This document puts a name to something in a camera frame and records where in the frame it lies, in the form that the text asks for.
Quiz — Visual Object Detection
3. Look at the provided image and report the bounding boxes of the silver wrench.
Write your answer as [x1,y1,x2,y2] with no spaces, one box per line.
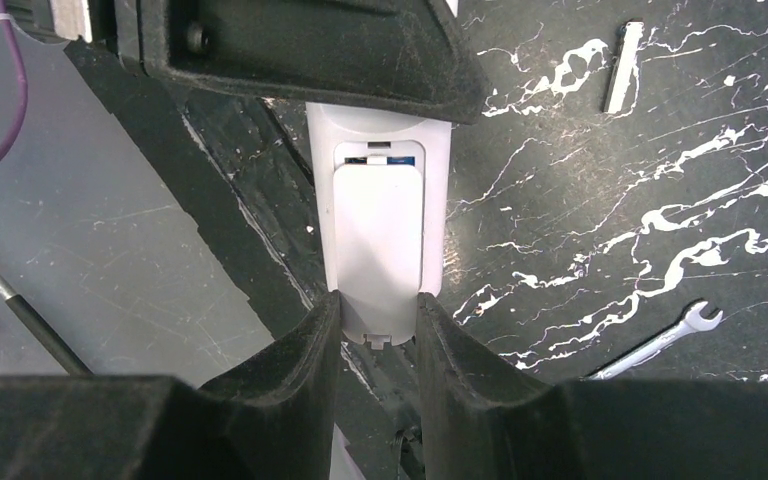
[585,299,724,380]

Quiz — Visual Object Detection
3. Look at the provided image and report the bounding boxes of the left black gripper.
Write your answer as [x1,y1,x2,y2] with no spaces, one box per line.
[4,0,144,73]

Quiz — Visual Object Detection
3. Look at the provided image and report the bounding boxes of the silver battery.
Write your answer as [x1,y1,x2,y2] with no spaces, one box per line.
[603,19,644,115]

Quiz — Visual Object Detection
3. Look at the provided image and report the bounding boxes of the white battery cover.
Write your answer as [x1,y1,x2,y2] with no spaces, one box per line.
[333,165,423,350]

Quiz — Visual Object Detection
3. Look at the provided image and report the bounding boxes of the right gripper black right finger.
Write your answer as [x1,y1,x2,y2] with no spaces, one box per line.
[415,293,768,479]

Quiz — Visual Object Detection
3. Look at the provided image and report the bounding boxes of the blue battery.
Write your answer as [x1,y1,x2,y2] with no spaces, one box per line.
[344,155,416,166]

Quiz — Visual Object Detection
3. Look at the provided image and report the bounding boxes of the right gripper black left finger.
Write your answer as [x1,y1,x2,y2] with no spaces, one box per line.
[0,292,342,479]

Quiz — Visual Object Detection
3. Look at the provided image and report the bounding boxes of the white remote control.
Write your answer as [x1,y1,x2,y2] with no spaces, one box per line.
[306,103,452,297]

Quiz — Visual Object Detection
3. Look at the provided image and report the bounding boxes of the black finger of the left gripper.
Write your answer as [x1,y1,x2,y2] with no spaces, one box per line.
[138,1,489,124]

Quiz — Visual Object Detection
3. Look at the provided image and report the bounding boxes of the black handled hammer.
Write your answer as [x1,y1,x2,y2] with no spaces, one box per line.
[0,274,93,376]

